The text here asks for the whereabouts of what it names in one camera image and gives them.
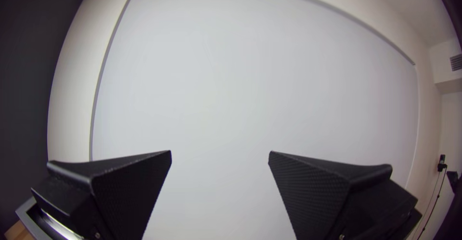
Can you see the grey air vent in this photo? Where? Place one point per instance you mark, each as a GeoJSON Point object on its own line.
{"type": "Point", "coordinates": [456, 62]}

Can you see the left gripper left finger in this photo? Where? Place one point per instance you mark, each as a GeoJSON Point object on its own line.
{"type": "Point", "coordinates": [119, 189]}

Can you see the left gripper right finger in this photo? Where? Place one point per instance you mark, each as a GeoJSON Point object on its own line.
{"type": "Point", "coordinates": [325, 196]}

